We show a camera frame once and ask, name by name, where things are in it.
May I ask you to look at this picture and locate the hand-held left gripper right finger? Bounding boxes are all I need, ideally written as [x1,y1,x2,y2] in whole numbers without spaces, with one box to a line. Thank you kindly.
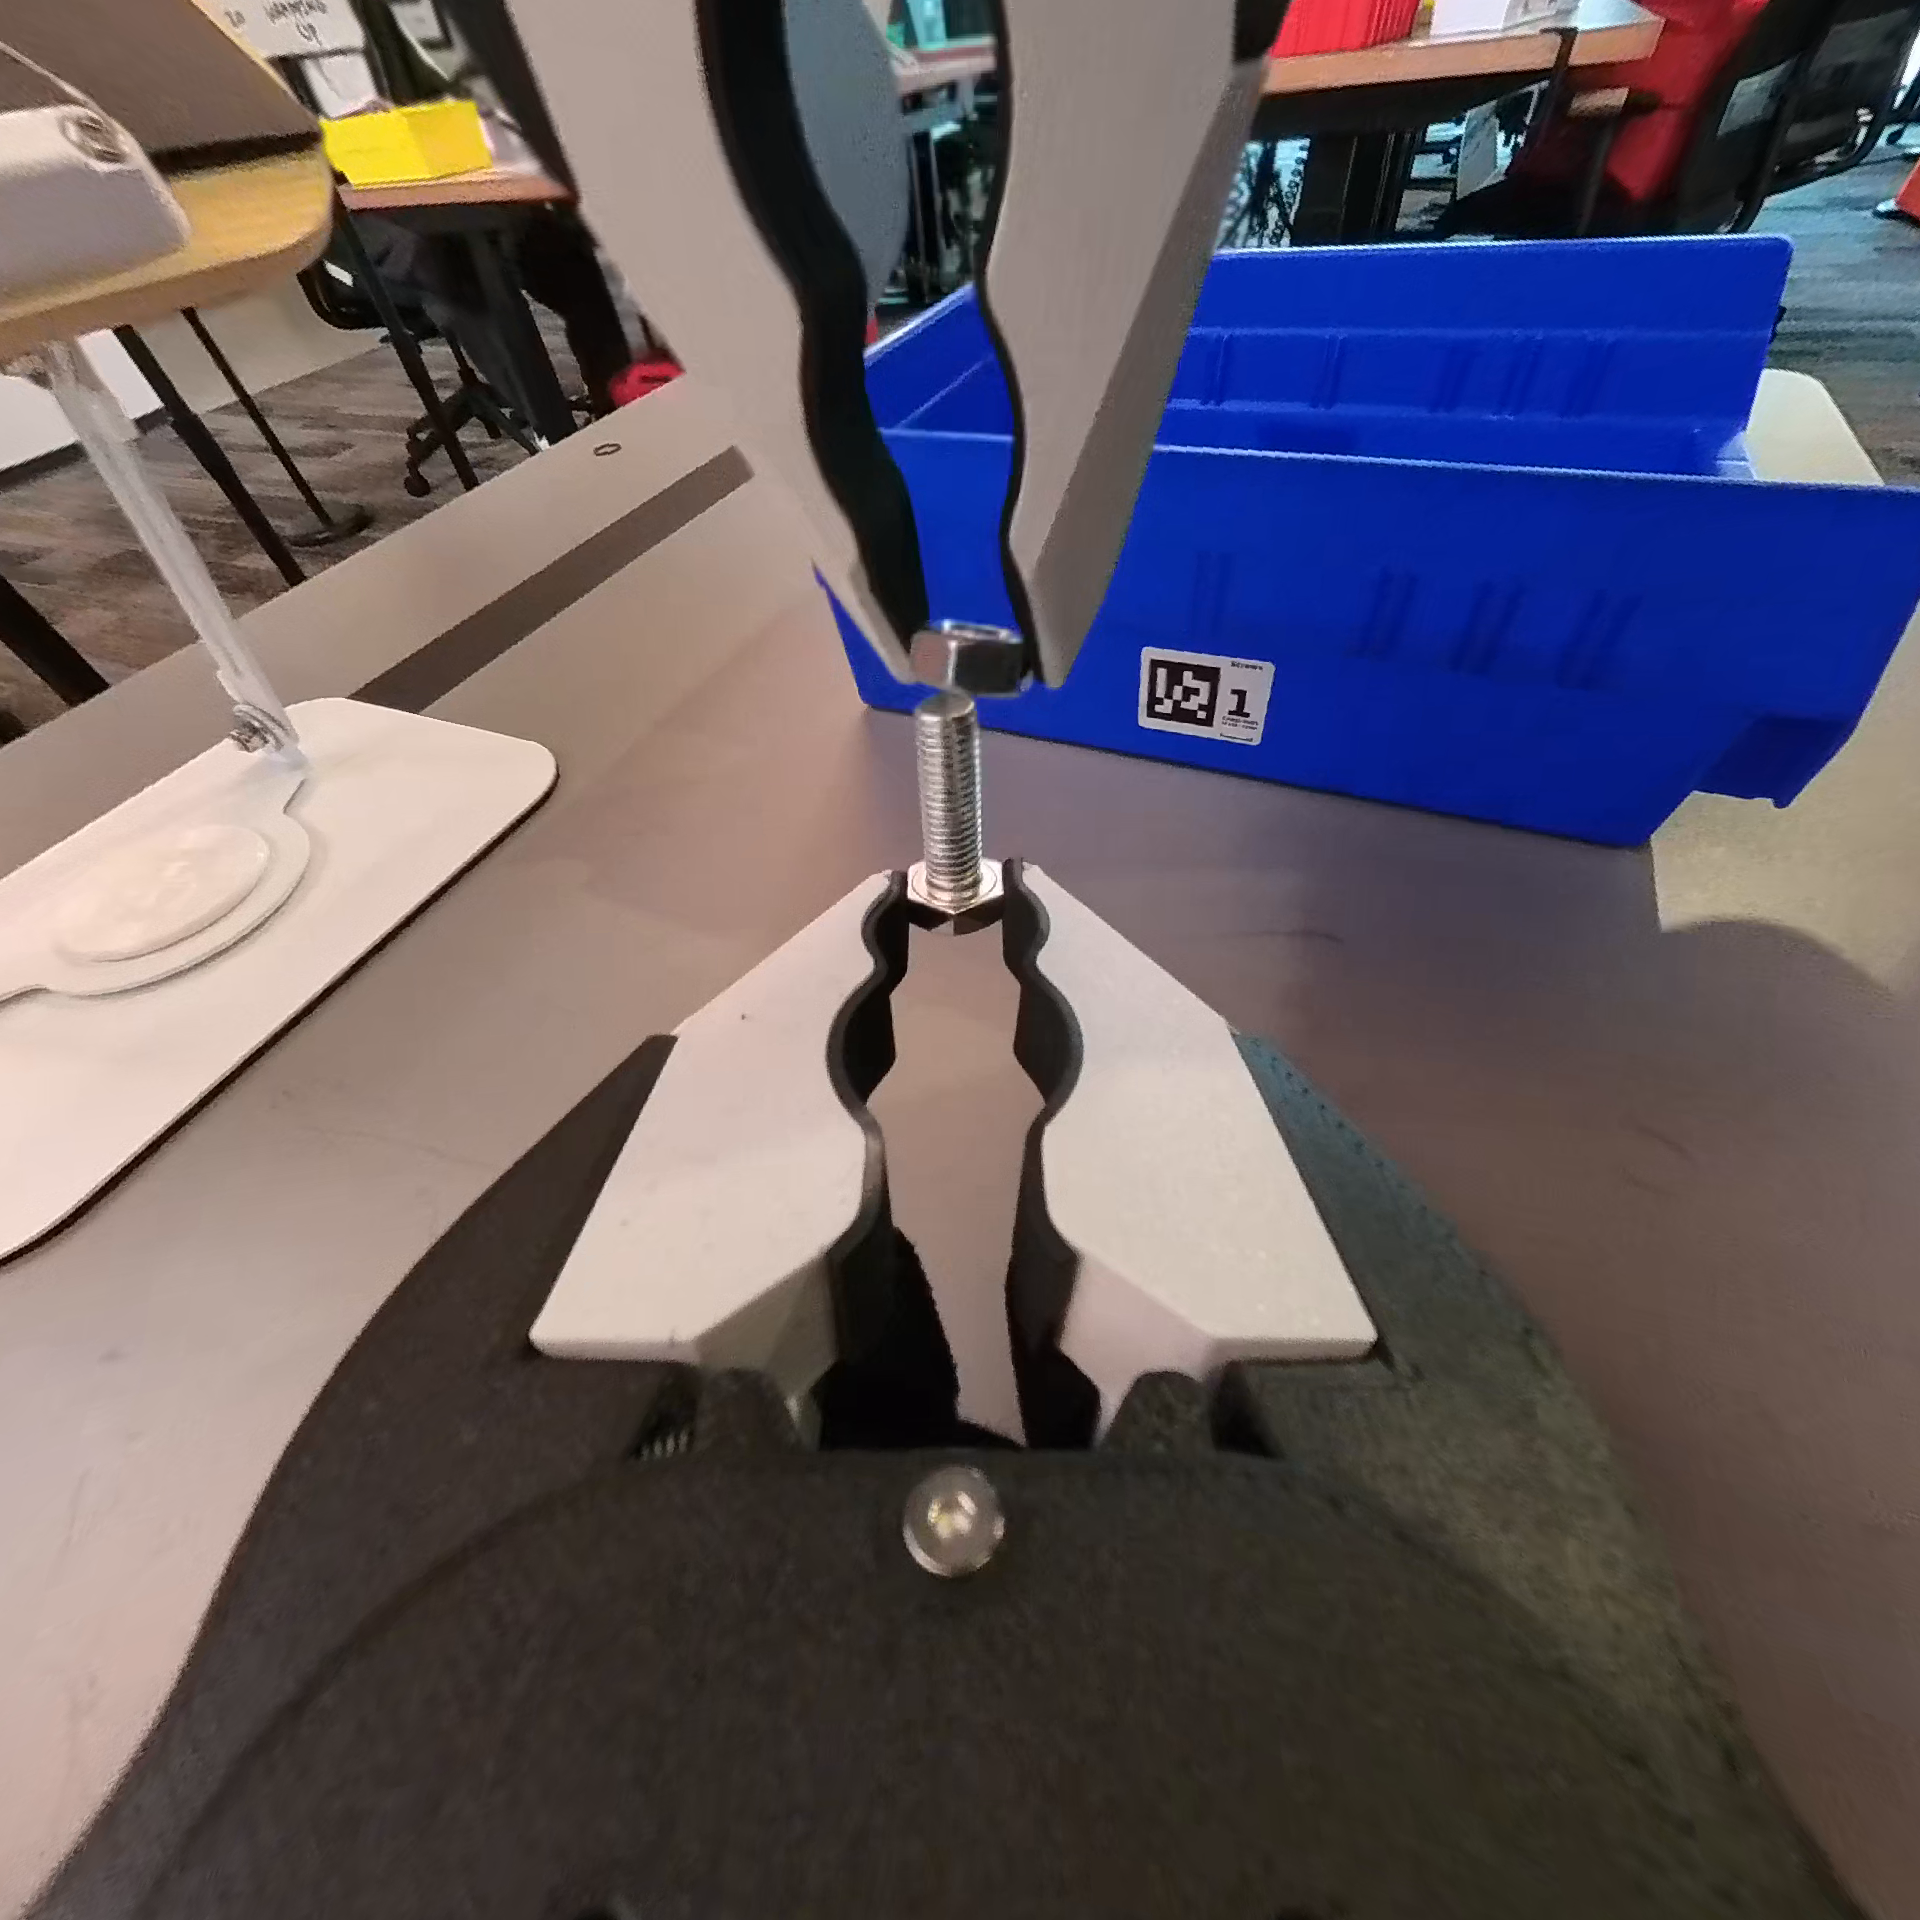
[1006,859,1382,1445]

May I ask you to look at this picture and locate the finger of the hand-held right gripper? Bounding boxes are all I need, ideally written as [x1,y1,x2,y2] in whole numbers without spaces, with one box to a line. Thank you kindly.
[983,0,1277,693]
[502,0,921,681]

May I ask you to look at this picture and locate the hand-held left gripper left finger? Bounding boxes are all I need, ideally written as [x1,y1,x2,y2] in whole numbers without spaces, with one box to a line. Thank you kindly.
[528,870,962,1445]

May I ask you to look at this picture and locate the silver hex bolt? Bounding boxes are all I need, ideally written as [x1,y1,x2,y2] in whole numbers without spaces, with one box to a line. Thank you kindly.
[908,615,1034,699]
[906,697,1003,931]

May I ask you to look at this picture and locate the blue storage bin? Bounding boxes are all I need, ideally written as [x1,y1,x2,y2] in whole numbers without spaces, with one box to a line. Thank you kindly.
[817,232,1920,848]

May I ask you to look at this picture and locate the brown edged desk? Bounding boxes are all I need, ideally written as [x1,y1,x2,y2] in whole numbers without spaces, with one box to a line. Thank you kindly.
[338,166,587,440]
[1261,15,1668,242]

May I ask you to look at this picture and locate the yellow storage bin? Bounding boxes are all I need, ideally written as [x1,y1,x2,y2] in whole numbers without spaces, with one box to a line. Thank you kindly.
[322,101,498,189]

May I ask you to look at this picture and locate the red storage bin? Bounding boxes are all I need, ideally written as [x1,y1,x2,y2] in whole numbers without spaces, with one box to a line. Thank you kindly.
[1289,0,1426,56]

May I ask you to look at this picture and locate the handwritten whiteboard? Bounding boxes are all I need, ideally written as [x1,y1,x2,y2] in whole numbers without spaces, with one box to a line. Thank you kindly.
[226,0,372,62]

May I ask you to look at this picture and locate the dark table slot cover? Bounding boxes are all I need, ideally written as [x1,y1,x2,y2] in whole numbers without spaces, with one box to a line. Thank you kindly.
[353,448,754,714]

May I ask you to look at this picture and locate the white board stand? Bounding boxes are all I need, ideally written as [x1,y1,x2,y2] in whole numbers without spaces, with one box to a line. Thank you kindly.
[0,337,560,1262]

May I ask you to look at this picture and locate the black office chair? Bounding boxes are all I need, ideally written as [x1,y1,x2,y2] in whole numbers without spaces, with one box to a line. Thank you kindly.
[1695,0,1920,226]

